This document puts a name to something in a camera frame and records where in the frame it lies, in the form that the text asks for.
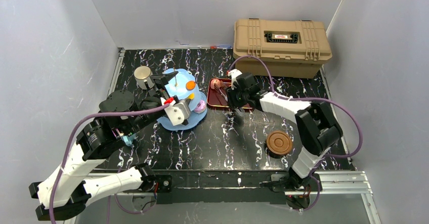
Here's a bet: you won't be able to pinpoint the red blue pen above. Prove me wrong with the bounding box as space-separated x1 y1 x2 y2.
209 44 232 50

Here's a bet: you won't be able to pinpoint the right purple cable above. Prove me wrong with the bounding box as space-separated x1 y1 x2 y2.
228 55 364 213

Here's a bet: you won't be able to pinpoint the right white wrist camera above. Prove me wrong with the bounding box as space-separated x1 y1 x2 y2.
227 69 242 90

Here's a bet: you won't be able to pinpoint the blue three-tier cake stand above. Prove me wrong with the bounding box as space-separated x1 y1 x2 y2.
157 68 207 131

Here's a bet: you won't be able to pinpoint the purple cable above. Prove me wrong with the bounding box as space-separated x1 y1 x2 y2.
228 55 364 213
49 97 175 224

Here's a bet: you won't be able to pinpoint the red rectangular tray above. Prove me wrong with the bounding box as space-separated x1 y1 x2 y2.
206 78 253 111

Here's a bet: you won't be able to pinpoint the round brown wooden box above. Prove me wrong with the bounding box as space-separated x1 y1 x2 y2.
265 130 293 158

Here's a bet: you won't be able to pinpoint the silver metal tongs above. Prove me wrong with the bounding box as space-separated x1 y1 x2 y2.
214 84 245 116

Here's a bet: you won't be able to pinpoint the purple glazed donut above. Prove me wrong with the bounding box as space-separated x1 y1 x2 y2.
193 100 206 114

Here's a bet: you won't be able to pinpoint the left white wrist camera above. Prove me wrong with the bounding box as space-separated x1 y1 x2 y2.
163 98 191 126

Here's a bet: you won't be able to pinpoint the pink sugared cake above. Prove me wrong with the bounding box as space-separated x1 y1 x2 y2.
210 78 222 89

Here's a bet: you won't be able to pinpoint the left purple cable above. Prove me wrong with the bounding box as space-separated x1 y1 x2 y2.
49 97 175 224

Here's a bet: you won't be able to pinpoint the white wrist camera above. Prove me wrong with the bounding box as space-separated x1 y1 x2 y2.
227 69 242 90
163 98 191 126

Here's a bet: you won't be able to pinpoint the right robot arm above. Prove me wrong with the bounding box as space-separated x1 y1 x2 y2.
226 69 343 180

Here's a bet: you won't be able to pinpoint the orange cookie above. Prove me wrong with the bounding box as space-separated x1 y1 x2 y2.
185 80 196 91

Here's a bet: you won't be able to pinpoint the light blue cup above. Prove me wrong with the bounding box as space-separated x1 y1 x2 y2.
121 133 137 147

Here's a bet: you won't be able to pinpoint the yellow cake slice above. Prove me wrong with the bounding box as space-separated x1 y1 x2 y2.
188 93 195 100

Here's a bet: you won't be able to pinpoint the beige ribbed mug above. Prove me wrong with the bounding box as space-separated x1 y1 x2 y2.
134 66 155 90

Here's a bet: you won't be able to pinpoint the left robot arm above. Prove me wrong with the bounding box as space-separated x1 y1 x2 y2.
29 72 177 222

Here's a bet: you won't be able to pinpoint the tan plastic toolbox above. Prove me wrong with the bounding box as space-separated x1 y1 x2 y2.
233 19 332 79

